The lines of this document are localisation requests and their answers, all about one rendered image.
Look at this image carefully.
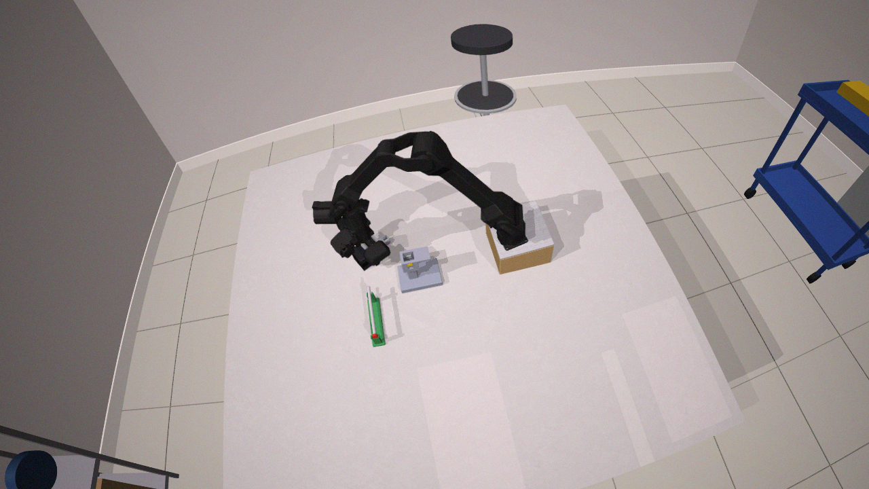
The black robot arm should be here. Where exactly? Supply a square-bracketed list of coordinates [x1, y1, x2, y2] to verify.
[312, 131, 528, 258]

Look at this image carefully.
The grey pin with red cap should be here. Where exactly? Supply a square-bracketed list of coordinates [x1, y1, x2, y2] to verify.
[367, 286, 378, 339]

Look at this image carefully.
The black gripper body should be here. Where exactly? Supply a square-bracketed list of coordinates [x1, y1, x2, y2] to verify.
[336, 217, 390, 266]

